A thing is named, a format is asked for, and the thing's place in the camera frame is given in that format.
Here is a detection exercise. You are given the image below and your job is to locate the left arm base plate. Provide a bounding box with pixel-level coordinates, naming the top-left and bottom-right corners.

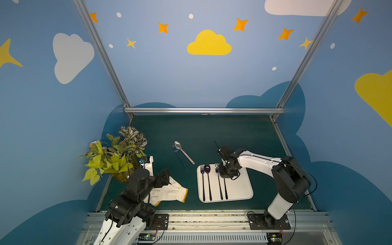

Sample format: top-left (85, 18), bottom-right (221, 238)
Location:
top-left (146, 213), bottom-right (169, 231)

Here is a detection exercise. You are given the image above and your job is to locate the blue metal fork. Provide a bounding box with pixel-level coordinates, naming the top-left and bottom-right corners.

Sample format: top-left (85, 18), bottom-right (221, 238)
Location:
top-left (172, 145), bottom-right (189, 172)

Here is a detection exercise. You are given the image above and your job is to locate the purple metal spoon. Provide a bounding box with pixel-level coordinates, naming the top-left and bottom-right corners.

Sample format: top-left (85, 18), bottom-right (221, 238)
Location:
top-left (223, 178), bottom-right (228, 200)
top-left (204, 164), bottom-right (212, 201)

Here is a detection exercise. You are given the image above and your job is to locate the green potted plant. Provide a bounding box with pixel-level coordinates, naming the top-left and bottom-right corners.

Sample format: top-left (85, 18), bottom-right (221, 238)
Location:
top-left (82, 126), bottom-right (148, 186)

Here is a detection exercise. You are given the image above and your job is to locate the right aluminium frame post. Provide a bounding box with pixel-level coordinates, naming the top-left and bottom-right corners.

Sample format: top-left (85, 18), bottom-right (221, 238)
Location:
top-left (276, 0), bottom-right (344, 111)

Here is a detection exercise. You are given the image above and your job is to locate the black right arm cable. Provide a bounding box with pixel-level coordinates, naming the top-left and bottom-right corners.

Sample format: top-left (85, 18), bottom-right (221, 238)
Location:
top-left (214, 140), bottom-right (318, 239)

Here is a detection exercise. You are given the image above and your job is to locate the horizontal aluminium frame rail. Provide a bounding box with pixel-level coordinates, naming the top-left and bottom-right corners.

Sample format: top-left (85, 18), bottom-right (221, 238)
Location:
top-left (124, 107), bottom-right (284, 114)

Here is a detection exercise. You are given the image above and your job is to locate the aluminium frame post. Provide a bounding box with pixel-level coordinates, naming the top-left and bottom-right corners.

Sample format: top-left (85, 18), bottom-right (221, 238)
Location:
top-left (73, 0), bottom-right (134, 122)
top-left (276, 0), bottom-right (344, 111)

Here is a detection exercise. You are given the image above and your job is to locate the silver spoon pink handle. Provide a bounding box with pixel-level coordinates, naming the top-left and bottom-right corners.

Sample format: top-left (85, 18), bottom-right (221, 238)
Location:
top-left (174, 141), bottom-right (195, 165)

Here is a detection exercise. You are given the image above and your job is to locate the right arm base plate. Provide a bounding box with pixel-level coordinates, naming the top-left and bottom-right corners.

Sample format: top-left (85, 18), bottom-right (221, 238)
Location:
top-left (247, 211), bottom-right (291, 230)

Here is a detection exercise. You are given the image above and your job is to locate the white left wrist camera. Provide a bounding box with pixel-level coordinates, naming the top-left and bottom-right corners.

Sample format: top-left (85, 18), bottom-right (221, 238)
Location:
top-left (139, 156), bottom-right (154, 176)

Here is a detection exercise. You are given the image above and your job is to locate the left aluminium frame post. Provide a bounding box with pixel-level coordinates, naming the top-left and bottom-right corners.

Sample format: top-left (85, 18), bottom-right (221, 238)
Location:
top-left (73, 0), bottom-right (134, 122)

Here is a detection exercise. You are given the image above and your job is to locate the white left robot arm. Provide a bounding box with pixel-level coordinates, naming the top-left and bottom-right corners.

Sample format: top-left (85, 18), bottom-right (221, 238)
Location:
top-left (94, 168), bottom-right (170, 245)

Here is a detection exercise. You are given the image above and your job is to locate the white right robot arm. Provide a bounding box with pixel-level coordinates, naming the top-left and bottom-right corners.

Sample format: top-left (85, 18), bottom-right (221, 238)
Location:
top-left (217, 146), bottom-right (312, 229)

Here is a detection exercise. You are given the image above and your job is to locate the white plastic tray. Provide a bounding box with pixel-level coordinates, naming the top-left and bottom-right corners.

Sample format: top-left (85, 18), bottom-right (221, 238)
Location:
top-left (197, 164), bottom-right (254, 203)

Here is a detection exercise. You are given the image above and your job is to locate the white work glove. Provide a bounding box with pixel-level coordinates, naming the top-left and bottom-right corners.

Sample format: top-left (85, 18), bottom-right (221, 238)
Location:
top-left (144, 177), bottom-right (188, 207)

